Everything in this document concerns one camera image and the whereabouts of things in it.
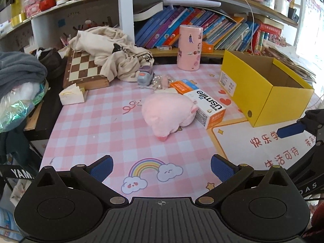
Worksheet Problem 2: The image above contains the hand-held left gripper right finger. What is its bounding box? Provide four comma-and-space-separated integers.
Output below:
195, 154, 292, 206

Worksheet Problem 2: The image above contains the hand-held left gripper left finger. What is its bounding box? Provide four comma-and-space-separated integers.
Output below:
33, 155, 129, 207

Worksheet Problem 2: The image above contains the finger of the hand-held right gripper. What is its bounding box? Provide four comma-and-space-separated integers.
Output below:
285, 142, 324, 199
277, 108, 324, 143

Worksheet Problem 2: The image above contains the yellow cardboard box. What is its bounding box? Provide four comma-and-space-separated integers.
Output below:
219, 50, 315, 128

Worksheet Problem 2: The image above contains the grey toy car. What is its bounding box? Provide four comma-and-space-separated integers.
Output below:
137, 65, 155, 86

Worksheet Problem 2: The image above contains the pink checked table mat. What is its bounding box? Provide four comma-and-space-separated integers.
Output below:
39, 64, 324, 203

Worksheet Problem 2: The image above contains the dark red cloth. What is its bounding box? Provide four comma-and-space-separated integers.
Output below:
310, 202, 324, 236

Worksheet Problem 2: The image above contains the white and orange toothpaste box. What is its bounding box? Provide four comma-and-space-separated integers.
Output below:
183, 89, 226, 130

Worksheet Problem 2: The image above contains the black keyboard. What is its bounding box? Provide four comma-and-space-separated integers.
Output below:
0, 85, 65, 183

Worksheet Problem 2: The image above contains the stack of loose papers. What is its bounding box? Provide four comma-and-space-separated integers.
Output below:
263, 39, 317, 83

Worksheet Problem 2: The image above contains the pink plush toy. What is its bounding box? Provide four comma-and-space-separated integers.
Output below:
141, 92, 198, 142

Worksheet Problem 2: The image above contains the white tissue pack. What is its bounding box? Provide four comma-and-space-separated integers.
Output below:
59, 83, 88, 105

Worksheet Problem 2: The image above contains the white printed bag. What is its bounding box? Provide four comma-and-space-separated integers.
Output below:
0, 180, 34, 234

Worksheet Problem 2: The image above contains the orange carton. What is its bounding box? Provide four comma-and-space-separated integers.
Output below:
169, 79, 200, 95

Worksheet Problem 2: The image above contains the dark teal cloth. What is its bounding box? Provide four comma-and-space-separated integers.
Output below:
0, 125, 37, 169

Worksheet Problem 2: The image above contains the clear crumpled plastic wrapper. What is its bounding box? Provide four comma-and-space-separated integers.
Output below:
151, 76, 164, 90

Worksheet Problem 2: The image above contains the iridescent plastic bag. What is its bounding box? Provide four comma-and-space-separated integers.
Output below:
0, 80, 50, 132

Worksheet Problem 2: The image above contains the wooden chess board box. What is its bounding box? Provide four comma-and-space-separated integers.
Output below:
62, 49, 110, 91

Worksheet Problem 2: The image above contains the beige cloth bag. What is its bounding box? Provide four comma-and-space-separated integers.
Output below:
68, 27, 155, 83

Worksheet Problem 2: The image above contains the small orange box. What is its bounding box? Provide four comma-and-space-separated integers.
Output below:
201, 42, 215, 54

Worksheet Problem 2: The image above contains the dark brown round object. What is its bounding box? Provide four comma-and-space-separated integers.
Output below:
32, 47, 67, 79

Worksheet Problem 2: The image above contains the white cup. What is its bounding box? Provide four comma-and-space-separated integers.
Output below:
275, 0, 290, 17

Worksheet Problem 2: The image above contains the pink cylindrical canister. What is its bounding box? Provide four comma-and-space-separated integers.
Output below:
177, 25, 204, 71

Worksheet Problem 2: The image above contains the grey folded cloth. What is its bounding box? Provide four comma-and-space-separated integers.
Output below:
0, 51, 48, 99

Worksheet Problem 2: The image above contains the row of colourful books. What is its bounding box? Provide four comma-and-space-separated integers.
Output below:
134, 5, 285, 55

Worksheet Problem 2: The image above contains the white light bar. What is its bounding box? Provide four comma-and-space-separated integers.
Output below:
163, 0, 222, 7

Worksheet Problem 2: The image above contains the thick white book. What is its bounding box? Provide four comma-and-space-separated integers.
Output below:
133, 1, 164, 22

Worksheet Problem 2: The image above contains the pink tissue box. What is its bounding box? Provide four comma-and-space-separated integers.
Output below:
23, 0, 41, 18

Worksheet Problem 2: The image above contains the gold box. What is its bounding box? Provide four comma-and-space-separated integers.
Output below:
10, 0, 27, 27

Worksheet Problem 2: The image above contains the wall poster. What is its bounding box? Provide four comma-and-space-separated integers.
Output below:
304, 0, 324, 55

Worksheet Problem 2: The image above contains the white cable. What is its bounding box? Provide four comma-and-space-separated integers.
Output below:
223, 0, 257, 54

